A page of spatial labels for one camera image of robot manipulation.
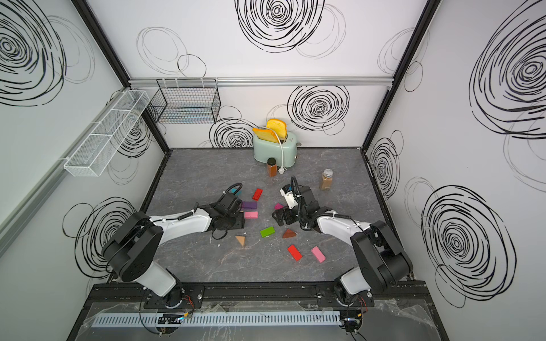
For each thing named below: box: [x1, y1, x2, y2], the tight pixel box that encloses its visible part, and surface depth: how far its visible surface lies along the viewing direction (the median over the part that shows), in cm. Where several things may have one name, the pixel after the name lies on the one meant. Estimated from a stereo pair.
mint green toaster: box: [253, 132, 298, 169], surface depth 105 cm
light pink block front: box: [310, 245, 327, 263], surface depth 84 cm
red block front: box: [287, 244, 303, 262], surface depth 86 cm
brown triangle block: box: [282, 228, 297, 239], surface depth 89 cm
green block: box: [259, 225, 276, 238], surface depth 91 cm
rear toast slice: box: [265, 118, 288, 139], surface depth 104 cm
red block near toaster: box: [251, 188, 264, 202], surface depth 104 cm
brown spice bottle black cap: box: [266, 157, 278, 177], surface depth 105 cm
